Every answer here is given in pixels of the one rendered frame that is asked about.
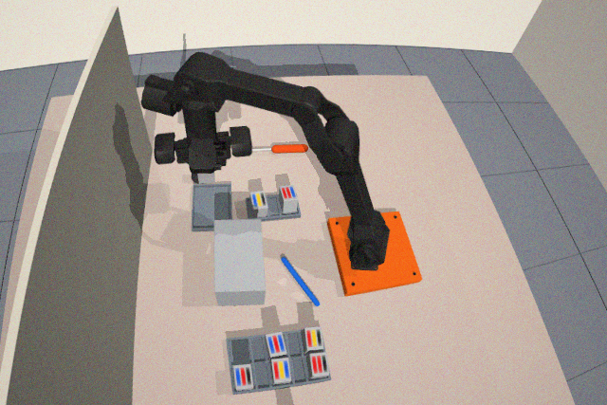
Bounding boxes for blue rod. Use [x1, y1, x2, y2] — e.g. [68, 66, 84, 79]
[281, 257, 320, 306]

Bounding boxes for orange-handled screwdriver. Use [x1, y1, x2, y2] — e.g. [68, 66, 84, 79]
[252, 144, 308, 154]

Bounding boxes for white panel with black, red and blue stripes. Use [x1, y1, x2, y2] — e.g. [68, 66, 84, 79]
[233, 363, 253, 392]

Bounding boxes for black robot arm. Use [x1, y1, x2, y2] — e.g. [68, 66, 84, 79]
[141, 52, 390, 271]

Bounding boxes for grey tile with red and black stripes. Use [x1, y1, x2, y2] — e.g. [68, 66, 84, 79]
[307, 352, 329, 378]

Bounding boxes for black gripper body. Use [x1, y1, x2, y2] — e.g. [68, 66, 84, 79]
[154, 122, 252, 165]

